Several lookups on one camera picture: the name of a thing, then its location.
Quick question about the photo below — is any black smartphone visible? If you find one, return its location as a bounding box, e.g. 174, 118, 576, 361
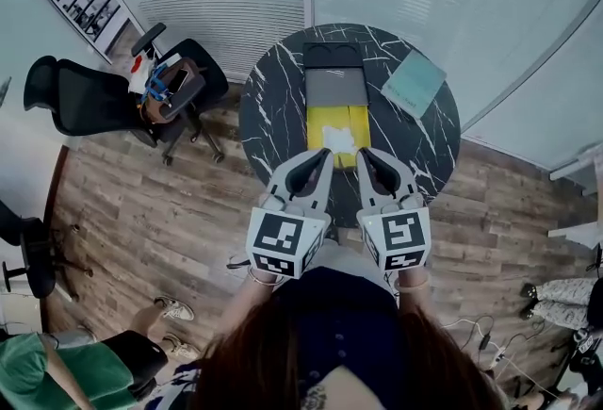
166, 67, 190, 95

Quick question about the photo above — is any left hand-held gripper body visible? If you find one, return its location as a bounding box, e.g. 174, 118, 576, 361
244, 193, 332, 280

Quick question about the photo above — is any black power adapter cable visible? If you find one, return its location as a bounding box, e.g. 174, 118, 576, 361
442, 314, 496, 353

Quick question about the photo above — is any white power strip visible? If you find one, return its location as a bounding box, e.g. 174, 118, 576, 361
488, 345, 509, 370

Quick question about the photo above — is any yellow box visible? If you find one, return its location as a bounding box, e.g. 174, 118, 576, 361
304, 103, 372, 171

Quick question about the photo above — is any white red soft item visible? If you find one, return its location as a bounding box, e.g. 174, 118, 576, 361
126, 53, 159, 94

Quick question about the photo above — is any blue white patterned garment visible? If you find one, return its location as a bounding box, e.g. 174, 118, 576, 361
159, 360, 211, 410

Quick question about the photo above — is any person's right forearm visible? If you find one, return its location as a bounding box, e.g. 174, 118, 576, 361
394, 269, 432, 322

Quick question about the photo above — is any blue lanyard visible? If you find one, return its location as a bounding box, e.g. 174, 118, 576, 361
142, 62, 171, 107

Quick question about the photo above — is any person's left forearm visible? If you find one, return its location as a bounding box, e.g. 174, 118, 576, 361
217, 270, 285, 341

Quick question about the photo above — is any black swivel chair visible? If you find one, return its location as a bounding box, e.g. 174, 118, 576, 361
0, 198, 94, 302

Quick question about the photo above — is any white side table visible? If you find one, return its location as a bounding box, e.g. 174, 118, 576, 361
547, 138, 603, 250

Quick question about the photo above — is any silver bracelet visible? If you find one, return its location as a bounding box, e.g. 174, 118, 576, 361
393, 276, 432, 293
246, 266, 285, 288

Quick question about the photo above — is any teal book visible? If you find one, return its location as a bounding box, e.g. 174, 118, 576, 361
379, 48, 448, 120

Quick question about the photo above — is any brown bag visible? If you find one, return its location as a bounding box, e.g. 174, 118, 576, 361
139, 57, 207, 124

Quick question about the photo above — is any white plastic bag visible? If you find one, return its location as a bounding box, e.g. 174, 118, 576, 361
321, 124, 360, 156

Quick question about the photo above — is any black grey box lid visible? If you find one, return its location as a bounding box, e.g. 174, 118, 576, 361
301, 41, 370, 109

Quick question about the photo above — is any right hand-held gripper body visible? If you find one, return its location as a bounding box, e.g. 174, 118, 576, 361
356, 191, 432, 273

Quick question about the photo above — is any person's dark top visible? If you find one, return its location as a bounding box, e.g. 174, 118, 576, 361
280, 265, 416, 410

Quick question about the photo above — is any black mesh office chair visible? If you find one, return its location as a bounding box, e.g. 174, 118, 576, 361
22, 21, 231, 166

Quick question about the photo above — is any black equipment pile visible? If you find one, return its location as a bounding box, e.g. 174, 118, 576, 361
553, 326, 603, 395

